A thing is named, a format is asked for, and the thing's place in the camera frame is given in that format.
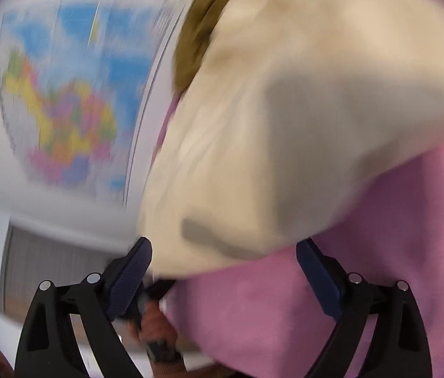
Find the pink floral bed sheet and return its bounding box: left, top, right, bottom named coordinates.
left=155, top=0, right=444, bottom=378

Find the olive garment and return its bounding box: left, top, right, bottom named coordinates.
left=172, top=0, right=285, bottom=95

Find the white framed window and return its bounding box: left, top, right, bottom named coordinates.
left=0, top=209, right=144, bottom=359

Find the cream jacket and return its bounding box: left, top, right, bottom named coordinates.
left=137, top=0, right=444, bottom=274

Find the person's left hand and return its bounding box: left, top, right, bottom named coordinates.
left=143, top=303, right=177, bottom=341

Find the colourful wall map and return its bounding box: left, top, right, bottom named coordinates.
left=0, top=0, right=207, bottom=209

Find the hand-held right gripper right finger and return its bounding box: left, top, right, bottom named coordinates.
left=296, top=238, right=433, bottom=378

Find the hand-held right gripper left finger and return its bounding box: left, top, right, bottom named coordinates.
left=13, top=236, right=154, bottom=378

